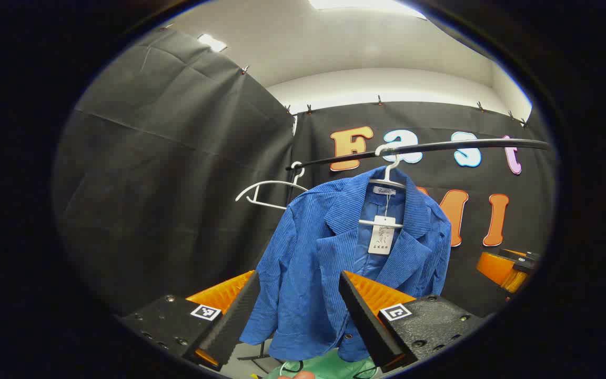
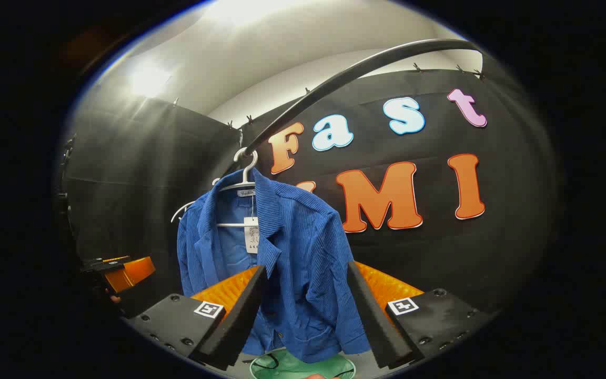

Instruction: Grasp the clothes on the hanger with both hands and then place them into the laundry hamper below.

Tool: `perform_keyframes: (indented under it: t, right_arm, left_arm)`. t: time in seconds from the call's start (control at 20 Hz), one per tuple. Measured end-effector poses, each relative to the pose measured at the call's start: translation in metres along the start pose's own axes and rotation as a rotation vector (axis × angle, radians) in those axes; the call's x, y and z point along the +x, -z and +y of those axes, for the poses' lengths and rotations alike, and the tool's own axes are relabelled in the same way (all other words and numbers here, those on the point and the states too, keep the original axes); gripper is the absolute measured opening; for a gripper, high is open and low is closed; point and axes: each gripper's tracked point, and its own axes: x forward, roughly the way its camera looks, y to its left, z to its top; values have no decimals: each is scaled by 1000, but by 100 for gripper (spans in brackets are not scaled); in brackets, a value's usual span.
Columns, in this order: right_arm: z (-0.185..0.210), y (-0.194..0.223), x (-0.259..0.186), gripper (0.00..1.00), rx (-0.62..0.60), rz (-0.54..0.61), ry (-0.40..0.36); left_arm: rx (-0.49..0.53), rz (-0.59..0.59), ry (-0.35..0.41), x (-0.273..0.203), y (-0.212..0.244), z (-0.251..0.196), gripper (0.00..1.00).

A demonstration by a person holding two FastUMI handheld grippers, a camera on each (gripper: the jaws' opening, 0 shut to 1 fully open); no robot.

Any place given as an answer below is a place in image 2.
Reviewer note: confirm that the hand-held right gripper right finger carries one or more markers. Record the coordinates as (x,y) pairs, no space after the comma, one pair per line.
(376,321)

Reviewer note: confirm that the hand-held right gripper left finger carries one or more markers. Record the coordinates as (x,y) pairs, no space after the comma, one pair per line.
(234,326)

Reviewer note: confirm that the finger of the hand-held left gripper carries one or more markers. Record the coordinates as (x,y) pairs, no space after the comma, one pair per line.
(134,273)

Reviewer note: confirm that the green laundry hamper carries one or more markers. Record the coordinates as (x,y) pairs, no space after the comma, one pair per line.
(303,368)

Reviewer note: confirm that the small white clothes hanger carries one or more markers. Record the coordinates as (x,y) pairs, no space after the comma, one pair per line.
(179,210)

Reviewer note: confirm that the large white clothes hanger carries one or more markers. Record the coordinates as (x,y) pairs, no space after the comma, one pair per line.
(248,173)

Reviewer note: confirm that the black clothes rail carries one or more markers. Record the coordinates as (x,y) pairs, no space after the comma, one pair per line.
(334,79)

